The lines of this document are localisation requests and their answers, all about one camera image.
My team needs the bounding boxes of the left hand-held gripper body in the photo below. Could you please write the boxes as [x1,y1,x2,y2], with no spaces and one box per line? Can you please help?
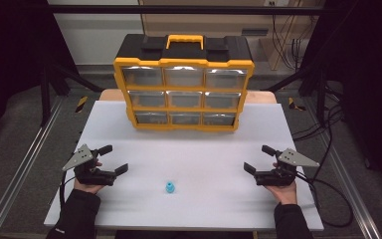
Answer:
[62,143,117,187]

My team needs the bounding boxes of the rows of clear small bins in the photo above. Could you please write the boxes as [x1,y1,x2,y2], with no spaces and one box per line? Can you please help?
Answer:
[121,65,242,126]

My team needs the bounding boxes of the aluminium floor rail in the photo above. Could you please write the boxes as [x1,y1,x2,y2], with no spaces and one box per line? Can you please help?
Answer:
[0,96,65,239]
[306,99,382,239]

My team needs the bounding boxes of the person's right hand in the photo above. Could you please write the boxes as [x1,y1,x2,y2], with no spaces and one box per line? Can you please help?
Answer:
[264,162,298,206]

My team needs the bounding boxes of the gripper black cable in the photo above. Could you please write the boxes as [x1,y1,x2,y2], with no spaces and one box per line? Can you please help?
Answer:
[59,172,78,209]
[294,170,354,229]

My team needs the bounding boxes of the person's left hand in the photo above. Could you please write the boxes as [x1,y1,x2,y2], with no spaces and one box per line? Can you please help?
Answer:
[74,160,107,195]

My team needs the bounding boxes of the clear plastic drawer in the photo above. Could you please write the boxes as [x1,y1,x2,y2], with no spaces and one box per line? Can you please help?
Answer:
[205,68,249,90]

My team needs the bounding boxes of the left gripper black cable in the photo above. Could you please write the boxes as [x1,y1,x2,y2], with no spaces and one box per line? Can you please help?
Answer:
[59,172,78,209]

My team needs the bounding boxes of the yellow black organizer cabinet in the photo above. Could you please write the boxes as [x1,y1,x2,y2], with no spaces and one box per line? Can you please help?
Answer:
[112,34,256,132]

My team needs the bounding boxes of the wooden table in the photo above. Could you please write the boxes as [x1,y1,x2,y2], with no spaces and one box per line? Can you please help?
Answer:
[98,89,278,105]

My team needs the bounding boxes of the white foam board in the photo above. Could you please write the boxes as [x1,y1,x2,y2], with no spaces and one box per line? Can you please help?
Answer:
[43,100,325,232]

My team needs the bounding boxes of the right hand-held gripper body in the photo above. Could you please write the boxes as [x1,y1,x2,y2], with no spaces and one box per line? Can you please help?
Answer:
[254,147,321,187]

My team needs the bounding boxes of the black hanging cables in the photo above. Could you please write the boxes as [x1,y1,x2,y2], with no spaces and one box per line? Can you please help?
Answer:
[271,14,311,72]

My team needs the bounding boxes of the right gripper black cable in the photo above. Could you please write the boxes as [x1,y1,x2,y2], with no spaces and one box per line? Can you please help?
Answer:
[294,170,354,229]

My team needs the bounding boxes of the black metal stand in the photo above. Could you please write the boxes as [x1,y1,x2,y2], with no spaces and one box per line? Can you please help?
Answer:
[264,62,328,124]
[39,62,104,127]

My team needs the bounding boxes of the bundle of black floor cables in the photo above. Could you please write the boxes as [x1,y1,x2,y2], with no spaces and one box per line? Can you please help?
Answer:
[291,84,345,182]

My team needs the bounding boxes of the black curtain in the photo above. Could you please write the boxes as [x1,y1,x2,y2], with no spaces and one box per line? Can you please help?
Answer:
[299,0,382,202]
[0,0,81,147]

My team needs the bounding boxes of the black horizontal frame bar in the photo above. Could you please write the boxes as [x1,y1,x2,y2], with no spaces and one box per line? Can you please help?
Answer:
[48,4,327,16]

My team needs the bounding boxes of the grey rectangular wall plate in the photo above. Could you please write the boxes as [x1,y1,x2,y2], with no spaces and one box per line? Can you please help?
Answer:
[241,28,270,37]

